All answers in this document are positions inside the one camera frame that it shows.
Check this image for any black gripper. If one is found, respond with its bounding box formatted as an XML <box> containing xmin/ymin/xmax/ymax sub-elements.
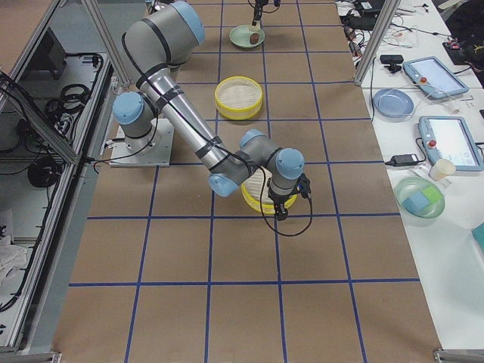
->
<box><xmin>268</xmin><ymin>173</ymin><xmax>312</xmax><ymax>221</ymax></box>
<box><xmin>252</xmin><ymin>0</ymin><xmax>281</xmax><ymax>26</ymax></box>

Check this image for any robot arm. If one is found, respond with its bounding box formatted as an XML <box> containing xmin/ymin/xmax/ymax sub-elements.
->
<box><xmin>121</xmin><ymin>1</ymin><xmax>311</xmax><ymax>221</ymax></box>

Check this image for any brown bun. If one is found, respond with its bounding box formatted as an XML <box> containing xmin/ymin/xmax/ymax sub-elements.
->
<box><xmin>250</xmin><ymin>33</ymin><xmax>259</xmax><ymax>44</ymax></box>

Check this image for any mint green plate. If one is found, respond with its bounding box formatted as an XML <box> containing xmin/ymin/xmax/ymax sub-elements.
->
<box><xmin>229</xmin><ymin>25</ymin><xmax>265</xmax><ymax>49</ymax></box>

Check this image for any black power adapter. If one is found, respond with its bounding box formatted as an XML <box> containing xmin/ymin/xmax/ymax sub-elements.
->
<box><xmin>385</xmin><ymin>154</ymin><xmax>425</xmax><ymax>167</ymax></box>

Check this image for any green bowl with sponges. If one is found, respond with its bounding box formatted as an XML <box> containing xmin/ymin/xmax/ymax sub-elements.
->
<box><xmin>394</xmin><ymin>176</ymin><xmax>445</xmax><ymax>227</ymax></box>

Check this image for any black webcam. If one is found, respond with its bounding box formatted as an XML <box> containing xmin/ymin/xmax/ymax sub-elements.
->
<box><xmin>380</xmin><ymin>54</ymin><xmax>404</xmax><ymax>74</ymax></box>

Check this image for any paper cup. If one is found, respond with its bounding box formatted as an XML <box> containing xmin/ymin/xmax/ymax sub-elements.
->
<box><xmin>428</xmin><ymin>158</ymin><xmax>456</xmax><ymax>182</ymax></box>

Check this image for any far teach pendant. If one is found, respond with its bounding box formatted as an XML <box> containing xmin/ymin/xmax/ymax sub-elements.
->
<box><xmin>402</xmin><ymin>56</ymin><xmax>469</xmax><ymax>99</ymax></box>

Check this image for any teach pendant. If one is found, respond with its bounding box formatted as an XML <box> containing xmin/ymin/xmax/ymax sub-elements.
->
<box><xmin>418</xmin><ymin>116</ymin><xmax>483</xmax><ymax>172</ymax></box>
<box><xmin>402</xmin><ymin>56</ymin><xmax>469</xmax><ymax>99</ymax></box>

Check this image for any near teach pendant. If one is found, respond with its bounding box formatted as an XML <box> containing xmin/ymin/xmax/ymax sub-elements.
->
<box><xmin>418</xmin><ymin>116</ymin><xmax>483</xmax><ymax>172</ymax></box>

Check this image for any white cloth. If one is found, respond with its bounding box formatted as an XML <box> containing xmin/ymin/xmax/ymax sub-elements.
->
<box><xmin>1</xmin><ymin>234</ymin><xmax>27</xmax><ymax>284</ymax></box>

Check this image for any aluminium frame post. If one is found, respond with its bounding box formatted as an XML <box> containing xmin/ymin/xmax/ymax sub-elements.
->
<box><xmin>354</xmin><ymin>0</ymin><xmax>401</xmax><ymax>86</ymax></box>

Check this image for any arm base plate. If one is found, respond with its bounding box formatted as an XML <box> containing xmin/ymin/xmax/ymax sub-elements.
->
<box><xmin>109</xmin><ymin>119</ymin><xmax>174</xmax><ymax>167</ymax></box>

